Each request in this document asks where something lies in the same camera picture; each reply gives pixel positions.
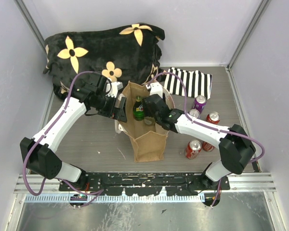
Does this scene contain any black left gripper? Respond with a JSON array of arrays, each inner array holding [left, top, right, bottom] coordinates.
[[92, 93, 127, 122]]

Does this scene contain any clear Chang soda bottle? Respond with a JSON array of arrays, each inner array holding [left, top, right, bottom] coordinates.
[[144, 116, 155, 126]]

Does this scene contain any green Perrier glass bottle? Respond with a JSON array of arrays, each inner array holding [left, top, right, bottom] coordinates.
[[132, 96, 145, 121]]

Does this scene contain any tan canvas tote bag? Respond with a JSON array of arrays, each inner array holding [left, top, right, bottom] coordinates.
[[115, 82, 169, 162]]

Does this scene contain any purple fanta can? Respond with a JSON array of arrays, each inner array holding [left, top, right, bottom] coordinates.
[[188, 109, 200, 119], [192, 95, 207, 114]]

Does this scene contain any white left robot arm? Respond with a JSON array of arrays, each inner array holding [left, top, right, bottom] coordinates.
[[20, 71, 127, 195]]

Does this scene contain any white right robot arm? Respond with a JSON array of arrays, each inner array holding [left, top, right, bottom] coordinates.
[[142, 94, 256, 190]]

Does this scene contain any purple Fanta can front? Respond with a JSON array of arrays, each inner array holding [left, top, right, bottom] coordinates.
[[188, 109, 200, 119]]

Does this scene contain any black white striped cloth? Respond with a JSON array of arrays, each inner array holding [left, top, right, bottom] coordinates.
[[161, 67, 212, 100]]

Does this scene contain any red cola can front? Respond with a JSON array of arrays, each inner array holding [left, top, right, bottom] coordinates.
[[184, 140, 202, 159]]

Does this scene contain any red cola can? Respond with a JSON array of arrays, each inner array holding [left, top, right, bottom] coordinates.
[[206, 112, 220, 124], [202, 141, 215, 152], [184, 140, 202, 159]]

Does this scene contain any black floral plush blanket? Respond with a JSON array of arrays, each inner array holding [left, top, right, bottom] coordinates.
[[43, 23, 165, 99]]

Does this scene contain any red cola can rear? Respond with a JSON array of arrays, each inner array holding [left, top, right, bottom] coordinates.
[[206, 112, 220, 124]]

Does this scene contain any red cola can right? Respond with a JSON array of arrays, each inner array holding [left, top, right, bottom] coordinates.
[[202, 141, 215, 152]]

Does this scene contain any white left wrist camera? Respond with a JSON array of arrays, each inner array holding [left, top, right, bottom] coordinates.
[[106, 82, 123, 98]]

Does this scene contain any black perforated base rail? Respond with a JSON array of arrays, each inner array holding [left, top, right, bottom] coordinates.
[[59, 171, 231, 197]]

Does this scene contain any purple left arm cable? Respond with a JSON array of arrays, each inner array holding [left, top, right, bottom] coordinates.
[[23, 71, 111, 208]]

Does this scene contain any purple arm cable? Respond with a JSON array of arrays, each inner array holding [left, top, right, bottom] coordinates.
[[23, 71, 111, 208], [146, 72, 265, 208]]

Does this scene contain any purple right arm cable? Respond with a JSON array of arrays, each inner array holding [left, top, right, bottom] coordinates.
[[146, 72, 265, 208]]

